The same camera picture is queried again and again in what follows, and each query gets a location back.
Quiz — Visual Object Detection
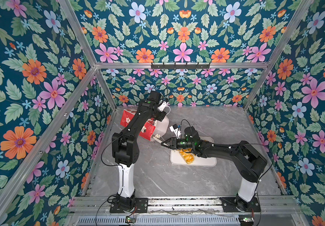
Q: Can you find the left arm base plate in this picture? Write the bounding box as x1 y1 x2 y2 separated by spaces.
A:
109 197 149 213

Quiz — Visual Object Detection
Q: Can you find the black wall hook rail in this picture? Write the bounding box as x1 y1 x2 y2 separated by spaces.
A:
150 62 210 70

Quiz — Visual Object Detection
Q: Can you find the aluminium front rail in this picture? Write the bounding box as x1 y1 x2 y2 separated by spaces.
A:
65 195 309 226

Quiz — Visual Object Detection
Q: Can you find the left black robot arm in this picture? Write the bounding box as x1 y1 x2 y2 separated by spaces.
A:
112 91 166 212

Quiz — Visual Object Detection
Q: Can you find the yellow twisted bread roll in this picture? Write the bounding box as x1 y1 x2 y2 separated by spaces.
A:
179 148 194 164

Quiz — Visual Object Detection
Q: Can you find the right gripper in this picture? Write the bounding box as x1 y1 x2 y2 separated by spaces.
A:
161 138 194 151

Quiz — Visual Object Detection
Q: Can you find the white rectangular tray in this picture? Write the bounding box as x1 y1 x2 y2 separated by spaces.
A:
170 149 217 167

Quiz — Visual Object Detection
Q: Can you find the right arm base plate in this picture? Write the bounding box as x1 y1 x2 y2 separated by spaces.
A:
219 196 261 212

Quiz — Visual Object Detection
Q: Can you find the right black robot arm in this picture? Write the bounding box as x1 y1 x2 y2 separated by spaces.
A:
161 126 267 211

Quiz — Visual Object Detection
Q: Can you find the red white paper bag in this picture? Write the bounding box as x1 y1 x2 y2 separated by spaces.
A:
120 108 170 141

